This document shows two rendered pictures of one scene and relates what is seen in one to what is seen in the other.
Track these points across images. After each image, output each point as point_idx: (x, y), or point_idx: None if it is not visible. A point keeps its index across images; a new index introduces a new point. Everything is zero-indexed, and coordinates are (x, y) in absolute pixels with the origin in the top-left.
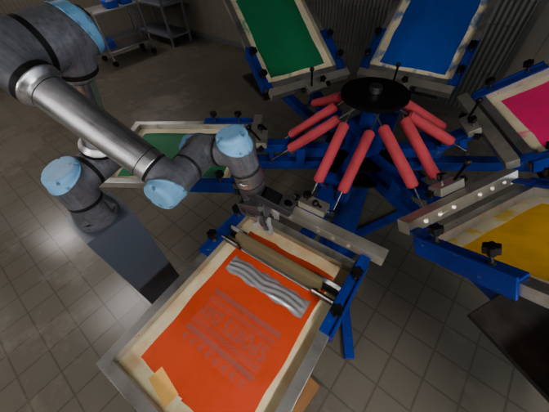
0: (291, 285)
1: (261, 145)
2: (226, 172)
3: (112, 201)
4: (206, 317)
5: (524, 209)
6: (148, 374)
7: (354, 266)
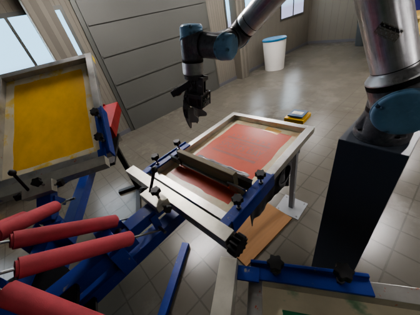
0: None
1: None
2: None
3: (365, 128)
4: (257, 150)
5: (27, 169)
6: (282, 132)
7: (154, 157)
